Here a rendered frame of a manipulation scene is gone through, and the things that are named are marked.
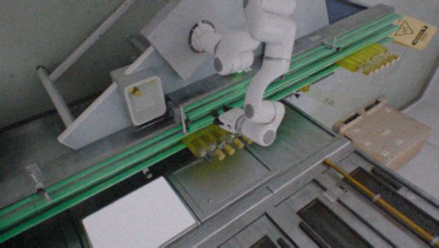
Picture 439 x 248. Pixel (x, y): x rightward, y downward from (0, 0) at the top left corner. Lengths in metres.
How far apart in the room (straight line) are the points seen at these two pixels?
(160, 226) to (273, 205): 0.52
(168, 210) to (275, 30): 0.91
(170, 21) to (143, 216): 0.85
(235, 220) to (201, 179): 0.27
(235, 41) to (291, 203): 0.80
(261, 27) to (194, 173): 0.86
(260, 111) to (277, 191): 0.65
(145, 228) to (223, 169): 0.47
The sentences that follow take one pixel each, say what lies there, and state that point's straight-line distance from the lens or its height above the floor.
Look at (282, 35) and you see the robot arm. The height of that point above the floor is 1.35.
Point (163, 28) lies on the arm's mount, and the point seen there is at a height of 0.82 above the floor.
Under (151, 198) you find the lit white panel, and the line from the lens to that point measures 1.51.
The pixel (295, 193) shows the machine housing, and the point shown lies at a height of 1.44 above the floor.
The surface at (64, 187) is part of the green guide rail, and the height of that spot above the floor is 0.93.
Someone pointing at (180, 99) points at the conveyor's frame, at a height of 0.84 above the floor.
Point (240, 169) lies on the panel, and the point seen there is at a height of 1.19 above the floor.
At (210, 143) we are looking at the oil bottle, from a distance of 1.49.
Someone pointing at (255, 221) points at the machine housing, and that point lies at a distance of 1.47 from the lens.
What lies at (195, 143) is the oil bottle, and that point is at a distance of 1.50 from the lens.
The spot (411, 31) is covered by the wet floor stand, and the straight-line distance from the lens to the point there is 4.55.
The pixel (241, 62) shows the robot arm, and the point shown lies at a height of 1.12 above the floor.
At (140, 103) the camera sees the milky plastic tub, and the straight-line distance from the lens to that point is 1.54.
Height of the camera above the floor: 1.96
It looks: 38 degrees down
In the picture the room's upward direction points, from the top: 133 degrees clockwise
